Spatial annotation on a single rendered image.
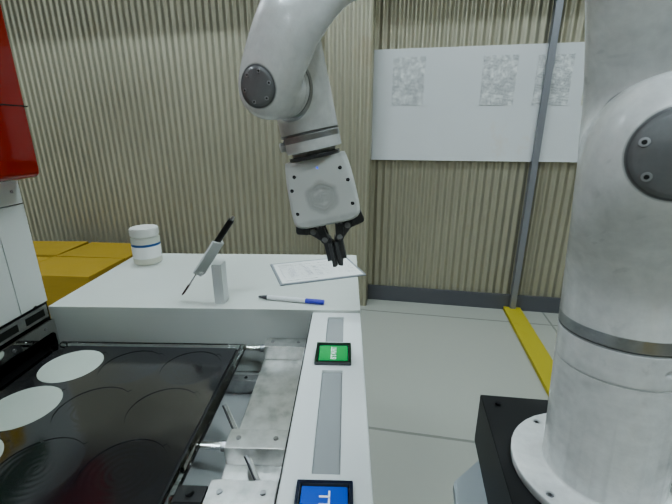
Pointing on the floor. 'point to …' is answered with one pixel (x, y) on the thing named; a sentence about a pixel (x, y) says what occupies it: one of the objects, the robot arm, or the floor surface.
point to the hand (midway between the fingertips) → (335, 251)
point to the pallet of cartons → (76, 264)
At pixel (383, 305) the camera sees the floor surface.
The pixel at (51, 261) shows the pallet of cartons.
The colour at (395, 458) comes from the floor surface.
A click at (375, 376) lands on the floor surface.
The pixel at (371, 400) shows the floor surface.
